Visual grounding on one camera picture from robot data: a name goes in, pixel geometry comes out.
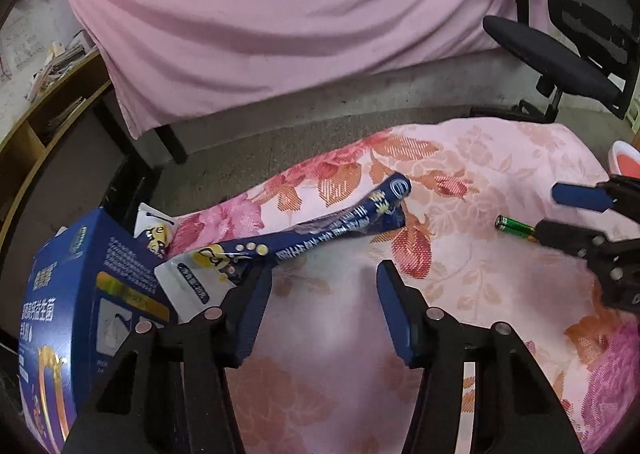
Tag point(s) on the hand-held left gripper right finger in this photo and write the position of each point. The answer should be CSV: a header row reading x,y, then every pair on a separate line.
x,y
395,314

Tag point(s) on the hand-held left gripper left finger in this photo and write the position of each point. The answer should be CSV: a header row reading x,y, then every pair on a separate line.
x,y
250,324

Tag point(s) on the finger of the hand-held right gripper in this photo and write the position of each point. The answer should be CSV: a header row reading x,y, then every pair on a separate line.
x,y
565,234
580,196

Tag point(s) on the green battery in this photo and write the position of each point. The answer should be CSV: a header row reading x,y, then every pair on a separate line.
x,y
512,226

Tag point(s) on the red plastic basin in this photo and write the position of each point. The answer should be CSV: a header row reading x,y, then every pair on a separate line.
x,y
627,161

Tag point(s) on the long blue snack wrapper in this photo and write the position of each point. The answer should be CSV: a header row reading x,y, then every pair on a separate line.
x,y
325,239

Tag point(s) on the white plastic pouch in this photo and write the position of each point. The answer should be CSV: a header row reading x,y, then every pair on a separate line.
x,y
195,294

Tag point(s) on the pink floral blanket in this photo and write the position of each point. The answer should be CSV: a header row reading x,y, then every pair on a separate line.
x,y
325,334

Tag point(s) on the light green plastic stool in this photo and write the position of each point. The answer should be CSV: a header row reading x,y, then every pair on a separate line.
x,y
634,115

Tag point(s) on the white cartoon print packet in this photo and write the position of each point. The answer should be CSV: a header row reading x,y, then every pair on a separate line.
x,y
155,234

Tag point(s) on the black office chair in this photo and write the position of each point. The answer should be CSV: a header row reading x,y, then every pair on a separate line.
x,y
550,49

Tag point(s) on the blue cardboard box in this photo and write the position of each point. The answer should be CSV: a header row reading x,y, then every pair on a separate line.
x,y
75,309

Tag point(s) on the black table leg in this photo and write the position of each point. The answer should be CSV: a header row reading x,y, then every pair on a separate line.
x,y
172,144

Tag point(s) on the wooden bookshelf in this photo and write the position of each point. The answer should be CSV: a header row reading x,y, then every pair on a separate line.
x,y
20,144

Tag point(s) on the pink hanging sheet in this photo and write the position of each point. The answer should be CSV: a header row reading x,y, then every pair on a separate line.
x,y
275,9

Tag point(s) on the stack of books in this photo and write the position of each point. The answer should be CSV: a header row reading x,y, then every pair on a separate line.
x,y
60,64

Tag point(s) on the white paper wall sheet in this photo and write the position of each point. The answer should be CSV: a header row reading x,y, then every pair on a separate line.
x,y
25,44

